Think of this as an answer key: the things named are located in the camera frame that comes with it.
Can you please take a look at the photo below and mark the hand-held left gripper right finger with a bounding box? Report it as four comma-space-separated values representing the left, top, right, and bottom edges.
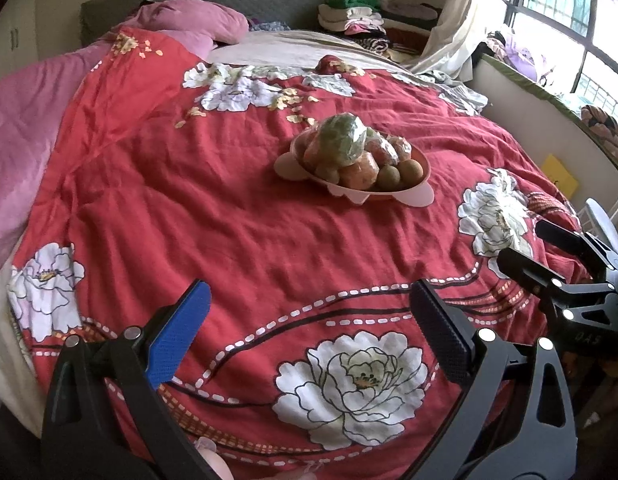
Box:
409, 279, 578, 480

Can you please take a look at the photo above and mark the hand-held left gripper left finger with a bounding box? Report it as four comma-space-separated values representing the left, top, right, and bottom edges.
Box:
41, 279, 224, 480

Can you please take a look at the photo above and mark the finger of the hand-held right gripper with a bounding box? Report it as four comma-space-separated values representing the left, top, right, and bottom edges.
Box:
535, 218, 618, 272
495, 246, 570, 312

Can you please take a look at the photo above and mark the plastic-wrapped red fruit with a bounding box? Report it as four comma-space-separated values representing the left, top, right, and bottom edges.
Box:
366, 136, 397, 166

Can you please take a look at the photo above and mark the pink plastic plate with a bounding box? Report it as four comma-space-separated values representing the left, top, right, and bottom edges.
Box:
275, 130, 434, 207

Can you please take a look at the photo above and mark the person's left hand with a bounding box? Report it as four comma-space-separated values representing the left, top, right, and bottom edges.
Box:
194, 437, 234, 480

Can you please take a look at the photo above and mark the white plastic object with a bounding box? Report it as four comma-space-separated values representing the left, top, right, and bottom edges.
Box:
579, 199, 618, 256

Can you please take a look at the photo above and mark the yellow paper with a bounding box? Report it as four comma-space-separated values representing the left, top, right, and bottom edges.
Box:
541, 154, 580, 193

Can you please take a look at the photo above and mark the striped cloth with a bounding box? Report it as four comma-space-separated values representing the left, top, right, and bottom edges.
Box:
581, 105, 618, 161

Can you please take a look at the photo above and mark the red floral blanket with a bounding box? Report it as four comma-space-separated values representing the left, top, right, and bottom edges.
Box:
9, 27, 592, 480

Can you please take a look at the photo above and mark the white board with green trim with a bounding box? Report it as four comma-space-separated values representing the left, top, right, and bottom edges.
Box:
469, 55, 590, 161

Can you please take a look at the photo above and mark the white sheet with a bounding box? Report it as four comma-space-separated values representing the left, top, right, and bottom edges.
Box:
0, 260, 44, 396

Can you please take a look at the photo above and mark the grey floral cloth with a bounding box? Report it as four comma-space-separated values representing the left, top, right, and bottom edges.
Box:
394, 70, 490, 116

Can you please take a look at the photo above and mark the purple clothes pile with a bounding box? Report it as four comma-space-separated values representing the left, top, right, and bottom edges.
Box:
481, 32, 554, 86

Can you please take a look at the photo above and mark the barred window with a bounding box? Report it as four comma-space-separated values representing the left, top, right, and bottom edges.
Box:
496, 0, 618, 121

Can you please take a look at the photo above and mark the white curtain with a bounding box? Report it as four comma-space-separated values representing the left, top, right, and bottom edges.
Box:
406, 0, 514, 81

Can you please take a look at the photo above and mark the pink quilt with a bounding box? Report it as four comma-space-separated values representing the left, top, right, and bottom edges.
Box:
0, 30, 214, 276

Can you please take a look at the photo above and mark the dark patterned cloth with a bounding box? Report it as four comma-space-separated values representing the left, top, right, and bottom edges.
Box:
351, 32, 414, 53

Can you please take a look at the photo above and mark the stack of folded light clothes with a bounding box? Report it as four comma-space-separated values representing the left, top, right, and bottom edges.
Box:
318, 5, 384, 36

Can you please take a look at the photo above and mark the pink pillow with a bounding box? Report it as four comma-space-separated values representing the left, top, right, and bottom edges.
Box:
121, 0, 250, 46

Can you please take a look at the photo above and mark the blue patterned cloth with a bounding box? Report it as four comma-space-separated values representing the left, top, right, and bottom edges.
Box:
249, 19, 292, 33

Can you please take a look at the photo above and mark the cream wardrobe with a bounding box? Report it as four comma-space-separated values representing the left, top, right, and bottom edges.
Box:
0, 0, 84, 76

